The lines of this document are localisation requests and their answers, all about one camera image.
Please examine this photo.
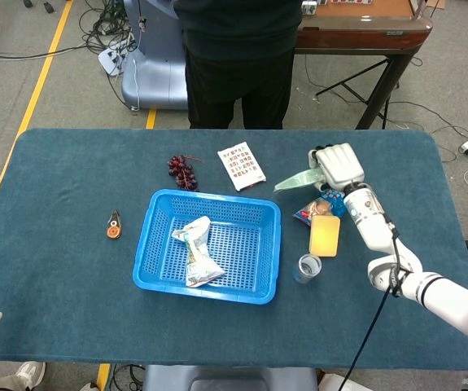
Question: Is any grey white sneaker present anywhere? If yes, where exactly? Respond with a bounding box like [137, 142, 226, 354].
[15, 361, 46, 390]

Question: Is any person in black clothes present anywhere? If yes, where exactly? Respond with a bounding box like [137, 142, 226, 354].
[172, 0, 304, 130]

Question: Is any dark red grape bunch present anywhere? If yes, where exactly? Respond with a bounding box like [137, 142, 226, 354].
[167, 154, 204, 193]

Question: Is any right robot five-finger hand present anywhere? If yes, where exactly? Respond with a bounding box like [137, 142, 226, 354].
[308, 143, 366, 193]

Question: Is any white red-patterned tissue pack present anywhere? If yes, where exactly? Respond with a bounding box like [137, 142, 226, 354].
[217, 141, 267, 192]

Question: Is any blue plastic mesh basket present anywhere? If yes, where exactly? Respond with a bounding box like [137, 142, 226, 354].
[132, 188, 282, 305]

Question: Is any blue-grey machine base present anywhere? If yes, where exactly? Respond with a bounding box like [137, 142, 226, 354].
[120, 0, 189, 111]

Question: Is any black cable bundle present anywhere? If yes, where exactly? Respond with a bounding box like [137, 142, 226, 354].
[79, 0, 137, 54]

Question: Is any white snack packet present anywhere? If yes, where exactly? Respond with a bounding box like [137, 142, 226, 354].
[171, 216, 226, 288]

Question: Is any clear plastic cup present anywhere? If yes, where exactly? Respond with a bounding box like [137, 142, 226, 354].
[293, 253, 323, 284]

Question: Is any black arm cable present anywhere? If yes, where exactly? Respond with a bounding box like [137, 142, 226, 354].
[337, 211, 413, 391]

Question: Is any yellow sponge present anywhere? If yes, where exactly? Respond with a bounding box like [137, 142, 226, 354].
[308, 214, 341, 258]

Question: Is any blue snack bag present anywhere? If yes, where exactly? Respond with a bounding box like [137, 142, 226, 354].
[292, 187, 347, 227]

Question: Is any pale green refill pouch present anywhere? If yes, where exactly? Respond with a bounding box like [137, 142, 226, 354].
[273, 167, 324, 193]

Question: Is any brown mahjong table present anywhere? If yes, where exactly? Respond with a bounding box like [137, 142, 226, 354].
[294, 0, 435, 130]

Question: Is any teal table cloth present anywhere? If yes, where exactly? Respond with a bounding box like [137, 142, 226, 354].
[0, 128, 468, 371]

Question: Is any orange black correction tape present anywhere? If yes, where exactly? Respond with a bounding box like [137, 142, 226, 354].
[106, 209, 123, 239]

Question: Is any white power strip with plugs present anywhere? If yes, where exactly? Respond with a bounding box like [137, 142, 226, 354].
[97, 38, 137, 77]

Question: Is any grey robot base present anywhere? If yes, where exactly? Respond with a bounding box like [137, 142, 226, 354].
[142, 365, 319, 391]

